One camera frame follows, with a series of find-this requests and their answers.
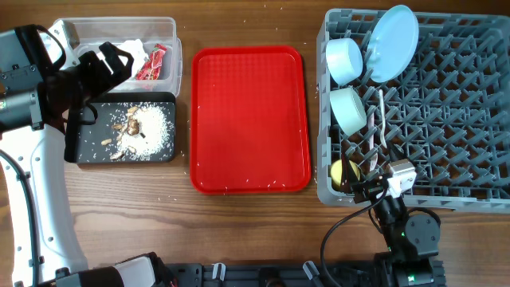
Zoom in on light blue rice bowl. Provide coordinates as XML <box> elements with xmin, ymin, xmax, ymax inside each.
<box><xmin>326</xmin><ymin>38</ymin><xmax>363</xmax><ymax>85</ymax></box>

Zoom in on white crumpled tissue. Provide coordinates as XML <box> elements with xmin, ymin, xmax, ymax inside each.
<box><xmin>118</xmin><ymin>39</ymin><xmax>148</xmax><ymax>78</ymax></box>

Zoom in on red snack wrapper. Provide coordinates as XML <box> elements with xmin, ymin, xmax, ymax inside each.
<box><xmin>135</xmin><ymin>44</ymin><xmax>167</xmax><ymax>81</ymax></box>

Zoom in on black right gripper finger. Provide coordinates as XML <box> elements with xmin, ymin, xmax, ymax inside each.
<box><xmin>386</xmin><ymin>142</ymin><xmax>405</xmax><ymax>162</ymax></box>
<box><xmin>340</xmin><ymin>152</ymin><xmax>359</xmax><ymax>191</ymax></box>

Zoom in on mint green bowl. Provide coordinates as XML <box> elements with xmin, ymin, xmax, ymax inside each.
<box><xmin>330</xmin><ymin>87</ymin><xmax>367</xmax><ymax>136</ymax></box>

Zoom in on light blue plate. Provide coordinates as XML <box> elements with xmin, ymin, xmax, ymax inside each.
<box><xmin>367</xmin><ymin>5</ymin><xmax>419</xmax><ymax>83</ymax></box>

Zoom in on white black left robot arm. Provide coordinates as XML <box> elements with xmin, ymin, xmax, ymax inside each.
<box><xmin>1</xmin><ymin>25</ymin><xmax>179</xmax><ymax>286</ymax></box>

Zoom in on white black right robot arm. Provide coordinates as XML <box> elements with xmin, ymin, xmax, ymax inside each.
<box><xmin>320</xmin><ymin>145</ymin><xmax>441</xmax><ymax>286</ymax></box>

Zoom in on rice and food scraps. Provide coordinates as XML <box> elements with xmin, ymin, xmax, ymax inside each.
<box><xmin>100</xmin><ymin>102</ymin><xmax>175</xmax><ymax>162</ymax></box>

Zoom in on black food waste tray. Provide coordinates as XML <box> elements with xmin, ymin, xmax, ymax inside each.
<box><xmin>69</xmin><ymin>92</ymin><xmax>176</xmax><ymax>164</ymax></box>

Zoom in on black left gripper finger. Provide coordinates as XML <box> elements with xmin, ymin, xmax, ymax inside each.
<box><xmin>64</xmin><ymin>103</ymin><xmax>98</xmax><ymax>162</ymax></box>
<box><xmin>99</xmin><ymin>41</ymin><xmax>134</xmax><ymax>86</ymax></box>

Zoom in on red serving tray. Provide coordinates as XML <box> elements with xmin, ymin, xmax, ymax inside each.
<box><xmin>189</xmin><ymin>45</ymin><xmax>312</xmax><ymax>195</ymax></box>

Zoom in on yellow plastic cup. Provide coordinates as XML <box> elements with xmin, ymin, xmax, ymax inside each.
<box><xmin>330</xmin><ymin>159</ymin><xmax>360</xmax><ymax>191</ymax></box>

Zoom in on grey dishwasher rack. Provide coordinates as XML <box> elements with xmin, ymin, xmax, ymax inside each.
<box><xmin>316</xmin><ymin>9</ymin><xmax>509</xmax><ymax>214</ymax></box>

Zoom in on white plastic spoon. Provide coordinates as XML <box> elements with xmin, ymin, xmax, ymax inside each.
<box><xmin>378</xmin><ymin>89</ymin><xmax>387</xmax><ymax>149</ymax></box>

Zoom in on clear plastic waste bin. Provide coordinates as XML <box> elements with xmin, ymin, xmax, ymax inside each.
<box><xmin>59</xmin><ymin>17</ymin><xmax>182</xmax><ymax>96</ymax></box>

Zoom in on white plastic fork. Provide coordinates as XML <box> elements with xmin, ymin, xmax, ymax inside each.
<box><xmin>367</xmin><ymin>114</ymin><xmax>378</xmax><ymax>171</ymax></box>

